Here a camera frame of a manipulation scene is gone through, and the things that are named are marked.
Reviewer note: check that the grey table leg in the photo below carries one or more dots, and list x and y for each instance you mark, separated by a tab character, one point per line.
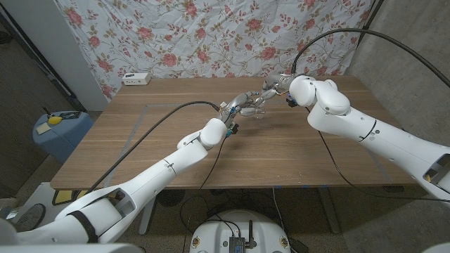
330	211

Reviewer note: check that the black flat device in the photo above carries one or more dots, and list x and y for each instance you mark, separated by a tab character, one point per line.
70	115

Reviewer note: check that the yellow rounded object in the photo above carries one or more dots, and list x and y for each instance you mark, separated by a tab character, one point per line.
55	120

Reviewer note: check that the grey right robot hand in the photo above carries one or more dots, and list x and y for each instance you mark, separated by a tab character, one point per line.
279	82

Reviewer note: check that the dark round floor plate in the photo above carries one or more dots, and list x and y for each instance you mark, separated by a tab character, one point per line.
31	216

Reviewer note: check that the white power strip box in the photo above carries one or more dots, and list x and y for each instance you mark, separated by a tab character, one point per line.
136	79

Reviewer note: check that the clear plastic medicine bottle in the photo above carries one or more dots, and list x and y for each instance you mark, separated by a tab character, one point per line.
262	113

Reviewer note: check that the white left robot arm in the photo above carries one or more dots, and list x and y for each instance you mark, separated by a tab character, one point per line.
158	172

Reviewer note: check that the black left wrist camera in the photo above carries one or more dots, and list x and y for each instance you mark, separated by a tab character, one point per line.
233	129

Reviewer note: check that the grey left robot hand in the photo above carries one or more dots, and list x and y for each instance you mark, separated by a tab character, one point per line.
237	103

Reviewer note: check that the black router with antenna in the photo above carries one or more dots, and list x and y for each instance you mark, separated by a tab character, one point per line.
236	244

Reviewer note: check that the yellow and black board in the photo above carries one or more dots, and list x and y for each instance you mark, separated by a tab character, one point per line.
65	196

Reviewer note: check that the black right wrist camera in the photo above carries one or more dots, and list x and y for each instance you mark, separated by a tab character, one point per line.
292	102

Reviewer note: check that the blue round stool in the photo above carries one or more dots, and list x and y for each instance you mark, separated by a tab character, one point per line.
63	137

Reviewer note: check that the black backdrop stand pole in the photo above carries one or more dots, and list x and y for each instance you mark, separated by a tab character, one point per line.
367	24

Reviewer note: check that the floral backdrop cloth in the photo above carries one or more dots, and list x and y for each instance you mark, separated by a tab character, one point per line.
218	42

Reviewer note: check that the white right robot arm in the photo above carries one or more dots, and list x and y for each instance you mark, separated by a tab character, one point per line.
369	130

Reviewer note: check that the pale yellow sticky note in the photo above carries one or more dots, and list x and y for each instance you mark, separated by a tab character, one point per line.
43	128

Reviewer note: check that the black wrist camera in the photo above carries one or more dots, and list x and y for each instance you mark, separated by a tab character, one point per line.
292	102
233	129

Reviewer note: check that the white table leg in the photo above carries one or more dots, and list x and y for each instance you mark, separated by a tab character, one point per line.
147	218

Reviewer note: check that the white robot torso base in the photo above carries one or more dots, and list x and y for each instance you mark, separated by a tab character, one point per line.
211	235

